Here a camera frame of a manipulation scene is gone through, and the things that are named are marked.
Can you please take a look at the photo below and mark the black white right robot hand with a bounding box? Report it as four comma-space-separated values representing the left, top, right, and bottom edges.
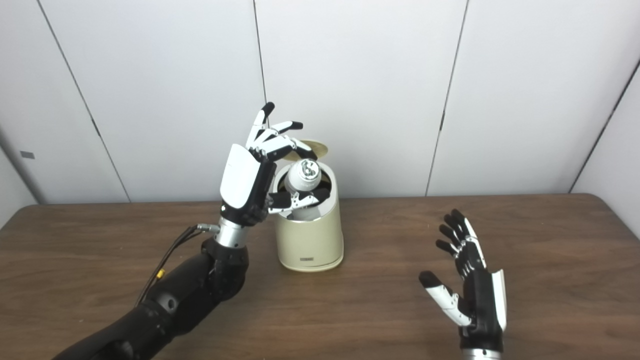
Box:
419, 208, 508, 351

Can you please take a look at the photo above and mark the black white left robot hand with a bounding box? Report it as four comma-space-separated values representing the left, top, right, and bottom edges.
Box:
219, 102, 332, 227

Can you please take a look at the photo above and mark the small white plastic bottle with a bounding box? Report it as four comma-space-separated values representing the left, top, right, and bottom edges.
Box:
284, 159, 322, 221

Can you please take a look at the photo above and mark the cream round bin lid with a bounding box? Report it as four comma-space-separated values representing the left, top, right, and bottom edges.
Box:
285, 140, 329, 162

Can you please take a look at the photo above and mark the cream-colored round bin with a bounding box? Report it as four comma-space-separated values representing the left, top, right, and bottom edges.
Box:
274, 161, 345, 273

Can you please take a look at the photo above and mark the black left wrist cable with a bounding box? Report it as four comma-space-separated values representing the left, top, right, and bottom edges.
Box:
134, 223, 221, 307

